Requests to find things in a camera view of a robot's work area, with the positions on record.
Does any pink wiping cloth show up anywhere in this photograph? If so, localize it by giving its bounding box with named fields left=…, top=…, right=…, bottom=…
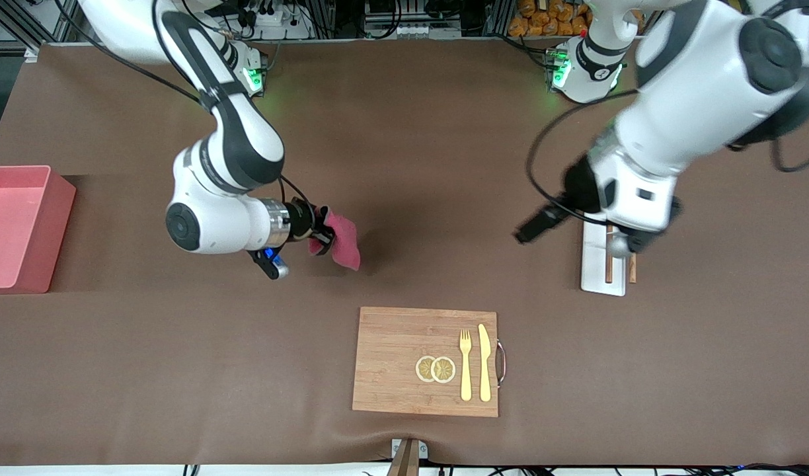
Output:
left=308, top=210, right=362, bottom=272

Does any white cloth rack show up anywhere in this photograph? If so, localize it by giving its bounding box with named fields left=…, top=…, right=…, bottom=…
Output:
left=581, top=221, right=627, bottom=297

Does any bamboo cutting board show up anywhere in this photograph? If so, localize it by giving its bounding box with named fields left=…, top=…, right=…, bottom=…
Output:
left=352, top=305, right=500, bottom=418

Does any yellow plastic knife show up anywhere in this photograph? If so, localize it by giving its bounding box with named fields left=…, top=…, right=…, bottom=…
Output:
left=477, top=323, right=493, bottom=403

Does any yellow plastic fork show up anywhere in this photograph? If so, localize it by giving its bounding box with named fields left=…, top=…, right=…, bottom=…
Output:
left=459, top=329, right=473, bottom=403

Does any orange snack packets pile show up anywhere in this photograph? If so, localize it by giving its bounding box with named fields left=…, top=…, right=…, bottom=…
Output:
left=508, top=0, right=592, bottom=38

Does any white socket strip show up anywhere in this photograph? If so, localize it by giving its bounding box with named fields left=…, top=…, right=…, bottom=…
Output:
left=366, top=21, right=445, bottom=40

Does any white power strip with plugs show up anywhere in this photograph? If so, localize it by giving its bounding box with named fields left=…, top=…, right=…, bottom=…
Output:
left=243, top=0, right=313, bottom=40

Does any pink rectangular box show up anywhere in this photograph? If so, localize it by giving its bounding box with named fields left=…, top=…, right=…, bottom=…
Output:
left=0, top=165, right=77, bottom=294

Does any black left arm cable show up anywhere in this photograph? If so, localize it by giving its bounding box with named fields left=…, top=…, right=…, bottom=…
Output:
left=525, top=88, right=638, bottom=227

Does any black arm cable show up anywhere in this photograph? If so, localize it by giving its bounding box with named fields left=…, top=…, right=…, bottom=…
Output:
left=53, top=0, right=313, bottom=220
left=525, top=88, right=638, bottom=227

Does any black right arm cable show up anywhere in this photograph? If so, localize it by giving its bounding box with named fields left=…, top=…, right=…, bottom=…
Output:
left=53, top=0, right=313, bottom=220

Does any aluminium profile post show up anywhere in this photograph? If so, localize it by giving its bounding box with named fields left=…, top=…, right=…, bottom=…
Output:
left=386, top=438, right=430, bottom=476

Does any aluminium frame strut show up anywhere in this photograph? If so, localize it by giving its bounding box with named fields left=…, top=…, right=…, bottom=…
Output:
left=0, top=0, right=71, bottom=64

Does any black cable along table edge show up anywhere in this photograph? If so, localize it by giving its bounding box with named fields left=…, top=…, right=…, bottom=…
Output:
left=679, top=462, right=809, bottom=476

